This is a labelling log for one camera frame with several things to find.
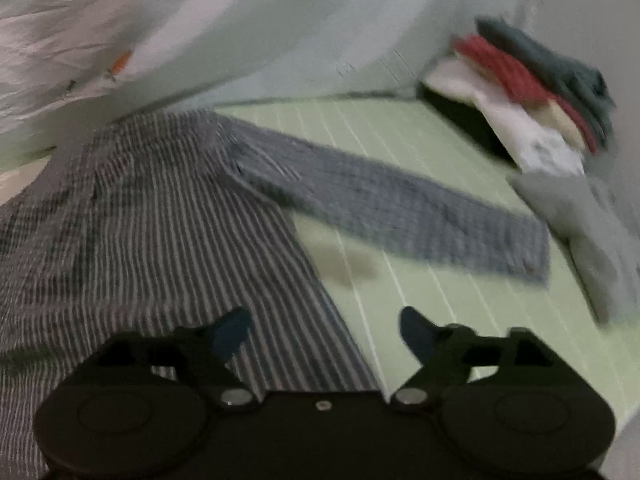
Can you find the blue checked shirt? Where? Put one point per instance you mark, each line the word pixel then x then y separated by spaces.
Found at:
pixel 175 220

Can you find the cream folded garment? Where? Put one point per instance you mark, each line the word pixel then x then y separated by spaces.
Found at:
pixel 560 117

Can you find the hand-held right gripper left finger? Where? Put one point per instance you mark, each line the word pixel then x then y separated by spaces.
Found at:
pixel 232 332

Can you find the red folded garment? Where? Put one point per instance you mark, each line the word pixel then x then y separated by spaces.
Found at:
pixel 510 72

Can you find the teal folded garment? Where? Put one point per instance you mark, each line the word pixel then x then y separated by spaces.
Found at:
pixel 560 70

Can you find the grey folded cloth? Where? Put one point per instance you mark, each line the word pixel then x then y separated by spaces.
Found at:
pixel 585 230

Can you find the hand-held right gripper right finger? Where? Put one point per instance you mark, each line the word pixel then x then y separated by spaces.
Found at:
pixel 417 332

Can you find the green grid cutting mat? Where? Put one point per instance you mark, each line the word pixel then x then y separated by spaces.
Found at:
pixel 450 300

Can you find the white folded garment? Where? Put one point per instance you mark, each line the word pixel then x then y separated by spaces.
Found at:
pixel 525 130

